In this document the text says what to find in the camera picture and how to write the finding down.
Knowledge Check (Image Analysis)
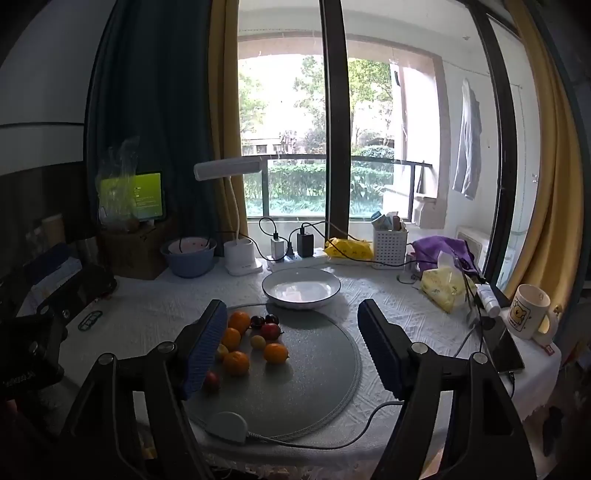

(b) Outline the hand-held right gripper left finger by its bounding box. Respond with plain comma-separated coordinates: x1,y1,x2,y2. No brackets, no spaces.
51,299,229,480

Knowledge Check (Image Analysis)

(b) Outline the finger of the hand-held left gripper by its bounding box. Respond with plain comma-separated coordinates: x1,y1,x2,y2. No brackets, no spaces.
0,305,71,345

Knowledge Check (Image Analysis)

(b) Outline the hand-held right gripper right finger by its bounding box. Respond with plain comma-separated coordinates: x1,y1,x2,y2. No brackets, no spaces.
357,298,539,480

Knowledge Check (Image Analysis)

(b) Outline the white plate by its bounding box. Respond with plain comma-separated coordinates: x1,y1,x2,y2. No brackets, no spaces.
261,267,343,310

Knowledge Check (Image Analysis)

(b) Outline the blue and white box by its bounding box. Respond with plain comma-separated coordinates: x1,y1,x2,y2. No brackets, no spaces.
21,243,84,301

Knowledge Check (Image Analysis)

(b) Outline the black round container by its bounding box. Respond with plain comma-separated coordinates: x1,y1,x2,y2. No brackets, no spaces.
69,264,117,303

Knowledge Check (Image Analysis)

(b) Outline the white textured tablecloth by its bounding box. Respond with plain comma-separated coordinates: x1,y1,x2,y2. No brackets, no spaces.
28,258,561,480

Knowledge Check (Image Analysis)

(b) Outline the round grey placemat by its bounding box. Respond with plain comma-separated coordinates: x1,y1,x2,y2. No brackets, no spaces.
185,302,362,440

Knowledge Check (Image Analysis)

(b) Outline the white round puck device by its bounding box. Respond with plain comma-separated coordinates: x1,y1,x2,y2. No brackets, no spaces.
204,411,250,445

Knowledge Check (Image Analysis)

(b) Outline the blue bowl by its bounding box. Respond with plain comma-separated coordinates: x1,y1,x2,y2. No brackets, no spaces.
160,237,218,278

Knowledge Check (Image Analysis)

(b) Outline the yellow tissue pack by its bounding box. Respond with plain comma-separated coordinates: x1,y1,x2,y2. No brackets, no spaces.
421,268,476,313

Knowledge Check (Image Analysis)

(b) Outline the tan lidded jar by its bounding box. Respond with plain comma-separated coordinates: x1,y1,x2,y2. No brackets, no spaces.
41,215,65,245

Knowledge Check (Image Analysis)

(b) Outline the white desk lamp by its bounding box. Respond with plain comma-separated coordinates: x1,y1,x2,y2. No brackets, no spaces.
193,158,264,277

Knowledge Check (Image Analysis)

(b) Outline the white plastic basket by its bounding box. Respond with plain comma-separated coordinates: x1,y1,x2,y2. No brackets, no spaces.
372,227,410,268

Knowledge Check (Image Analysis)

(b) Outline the yellow wipes pack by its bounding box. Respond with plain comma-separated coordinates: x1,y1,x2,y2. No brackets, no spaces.
324,237,374,260

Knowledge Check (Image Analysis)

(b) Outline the pink bowl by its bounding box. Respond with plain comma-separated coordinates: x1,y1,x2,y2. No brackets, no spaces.
167,236,211,256

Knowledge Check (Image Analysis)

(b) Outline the cardboard box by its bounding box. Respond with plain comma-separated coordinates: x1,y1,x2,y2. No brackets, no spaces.
99,217,174,281

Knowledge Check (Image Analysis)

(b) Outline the purple cloth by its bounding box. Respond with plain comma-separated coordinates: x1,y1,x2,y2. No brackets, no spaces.
411,235,477,278

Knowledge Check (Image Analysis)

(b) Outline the small white bottle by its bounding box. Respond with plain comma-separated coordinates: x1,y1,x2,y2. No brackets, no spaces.
475,284,502,318

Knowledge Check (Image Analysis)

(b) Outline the white power strip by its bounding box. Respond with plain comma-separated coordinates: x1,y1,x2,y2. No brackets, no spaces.
265,248,331,273

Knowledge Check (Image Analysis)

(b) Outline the dark phone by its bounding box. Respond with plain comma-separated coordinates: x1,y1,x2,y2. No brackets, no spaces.
480,316,526,374

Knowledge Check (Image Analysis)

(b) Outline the white air conditioner unit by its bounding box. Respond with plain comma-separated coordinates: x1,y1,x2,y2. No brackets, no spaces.
455,225,491,273

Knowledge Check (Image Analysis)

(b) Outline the white mug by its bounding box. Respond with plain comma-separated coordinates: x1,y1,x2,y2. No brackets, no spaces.
501,283,565,347

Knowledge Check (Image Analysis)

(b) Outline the clear plastic bag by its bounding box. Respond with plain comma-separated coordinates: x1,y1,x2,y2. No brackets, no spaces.
95,135,141,229

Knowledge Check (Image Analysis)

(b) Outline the tablet with green screen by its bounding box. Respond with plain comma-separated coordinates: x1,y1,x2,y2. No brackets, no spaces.
99,172,166,221

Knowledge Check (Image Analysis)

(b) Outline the dark balcony railing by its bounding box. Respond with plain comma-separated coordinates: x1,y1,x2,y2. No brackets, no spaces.
242,154,437,220

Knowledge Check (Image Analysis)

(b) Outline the grey hanging garment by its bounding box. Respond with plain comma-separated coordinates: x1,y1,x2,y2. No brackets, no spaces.
451,78,483,200

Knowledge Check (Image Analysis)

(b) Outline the yellow curtain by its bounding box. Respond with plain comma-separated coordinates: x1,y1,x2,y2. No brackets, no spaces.
205,0,250,241
501,0,585,301

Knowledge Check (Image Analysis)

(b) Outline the teal curtain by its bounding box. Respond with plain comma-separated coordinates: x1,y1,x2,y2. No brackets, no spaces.
83,0,218,241

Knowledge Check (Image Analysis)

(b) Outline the grey cable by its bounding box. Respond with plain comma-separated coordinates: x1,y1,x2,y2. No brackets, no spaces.
247,399,407,452

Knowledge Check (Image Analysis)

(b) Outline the dark window frame post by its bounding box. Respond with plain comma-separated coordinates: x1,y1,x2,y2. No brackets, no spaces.
318,0,352,236

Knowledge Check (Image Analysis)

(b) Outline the dark door frame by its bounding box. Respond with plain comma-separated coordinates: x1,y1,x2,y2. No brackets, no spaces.
471,0,520,296

